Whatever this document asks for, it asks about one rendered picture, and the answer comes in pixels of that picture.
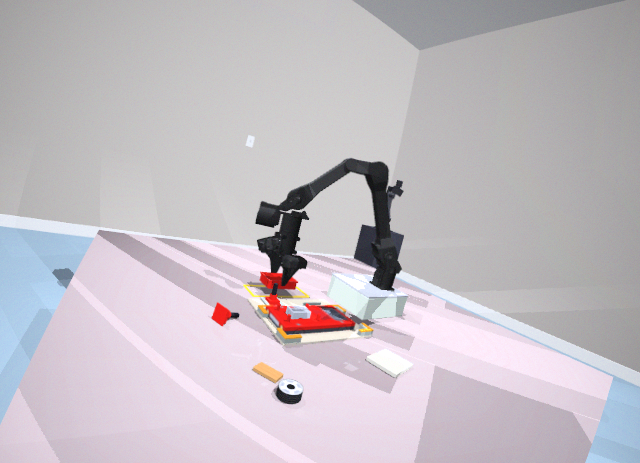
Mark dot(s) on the orange rectangular block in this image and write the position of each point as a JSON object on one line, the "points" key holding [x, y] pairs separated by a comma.
{"points": [[268, 372]]}

